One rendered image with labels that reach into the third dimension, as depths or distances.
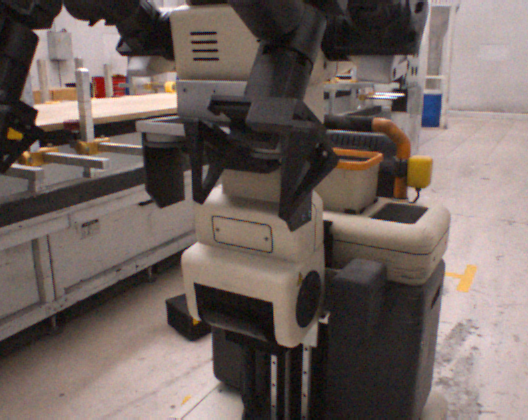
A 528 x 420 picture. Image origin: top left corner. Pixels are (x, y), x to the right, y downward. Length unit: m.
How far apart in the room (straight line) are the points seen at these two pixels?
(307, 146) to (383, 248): 0.67
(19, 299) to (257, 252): 1.53
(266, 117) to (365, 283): 0.55
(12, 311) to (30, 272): 0.17
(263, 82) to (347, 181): 0.66
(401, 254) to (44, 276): 1.60
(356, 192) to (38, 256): 1.49
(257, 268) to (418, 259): 0.35
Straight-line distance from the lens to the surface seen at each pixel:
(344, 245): 1.11
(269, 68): 0.49
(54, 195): 1.94
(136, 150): 1.95
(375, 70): 0.76
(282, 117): 0.45
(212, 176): 0.52
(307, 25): 0.52
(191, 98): 0.88
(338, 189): 1.13
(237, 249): 0.92
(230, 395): 1.45
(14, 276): 2.26
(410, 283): 1.10
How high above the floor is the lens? 1.14
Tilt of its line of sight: 17 degrees down
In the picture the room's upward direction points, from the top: straight up
